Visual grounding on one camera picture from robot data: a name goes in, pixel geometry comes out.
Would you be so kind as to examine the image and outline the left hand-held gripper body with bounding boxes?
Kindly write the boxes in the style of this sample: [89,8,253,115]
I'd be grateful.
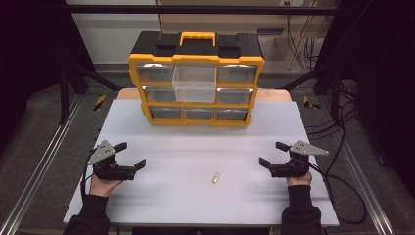
[86,139,136,181]

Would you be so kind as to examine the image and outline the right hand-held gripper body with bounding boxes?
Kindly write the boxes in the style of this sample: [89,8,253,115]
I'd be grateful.
[269,140,330,178]

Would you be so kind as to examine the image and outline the large clear plastic drawer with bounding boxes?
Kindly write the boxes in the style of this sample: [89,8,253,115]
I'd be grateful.
[171,63,218,104]

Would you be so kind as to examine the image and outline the person's left hand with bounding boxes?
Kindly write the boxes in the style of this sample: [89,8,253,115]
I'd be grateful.
[89,173,125,198]

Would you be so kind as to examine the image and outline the person's right hand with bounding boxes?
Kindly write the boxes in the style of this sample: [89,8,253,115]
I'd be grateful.
[286,170,313,187]

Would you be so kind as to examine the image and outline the yellow black hazard tape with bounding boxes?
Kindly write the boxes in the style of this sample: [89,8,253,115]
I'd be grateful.
[302,95,323,111]
[93,94,108,113]

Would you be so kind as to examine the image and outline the wooden table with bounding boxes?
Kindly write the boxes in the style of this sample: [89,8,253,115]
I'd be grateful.
[115,87,294,103]

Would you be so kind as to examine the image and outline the white table board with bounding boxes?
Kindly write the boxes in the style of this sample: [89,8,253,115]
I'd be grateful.
[63,99,341,228]

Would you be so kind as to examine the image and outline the black metal stand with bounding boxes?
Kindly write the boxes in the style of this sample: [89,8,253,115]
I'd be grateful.
[58,57,122,125]
[283,61,345,126]

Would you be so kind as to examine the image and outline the set of small closed drawers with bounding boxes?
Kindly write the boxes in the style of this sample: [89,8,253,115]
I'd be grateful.
[134,62,259,122]

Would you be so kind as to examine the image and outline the black curtain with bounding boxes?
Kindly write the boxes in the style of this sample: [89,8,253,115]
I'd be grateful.
[0,0,96,151]
[315,0,415,192]

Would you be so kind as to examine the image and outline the yellow black organizer case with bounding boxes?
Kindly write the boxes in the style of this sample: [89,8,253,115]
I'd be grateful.
[127,30,266,128]

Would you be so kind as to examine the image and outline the black metal crossbar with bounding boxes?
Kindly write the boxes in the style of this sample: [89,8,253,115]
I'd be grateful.
[65,4,341,16]

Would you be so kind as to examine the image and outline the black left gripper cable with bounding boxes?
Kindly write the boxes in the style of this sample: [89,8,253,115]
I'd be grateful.
[79,149,97,203]

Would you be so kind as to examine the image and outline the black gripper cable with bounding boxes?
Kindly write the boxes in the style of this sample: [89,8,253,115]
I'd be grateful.
[308,162,368,226]
[79,149,97,203]

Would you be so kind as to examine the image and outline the black floor cables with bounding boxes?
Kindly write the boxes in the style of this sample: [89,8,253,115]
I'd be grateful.
[305,79,360,175]

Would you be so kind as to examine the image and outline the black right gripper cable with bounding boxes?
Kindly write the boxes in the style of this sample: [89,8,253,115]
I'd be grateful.
[308,162,368,226]

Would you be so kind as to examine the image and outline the aluminium frame rail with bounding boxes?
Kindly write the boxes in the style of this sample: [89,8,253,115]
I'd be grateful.
[338,139,396,235]
[0,93,84,235]

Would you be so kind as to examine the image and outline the bundle of hanging cables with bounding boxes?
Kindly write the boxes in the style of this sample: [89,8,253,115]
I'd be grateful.
[284,0,325,71]

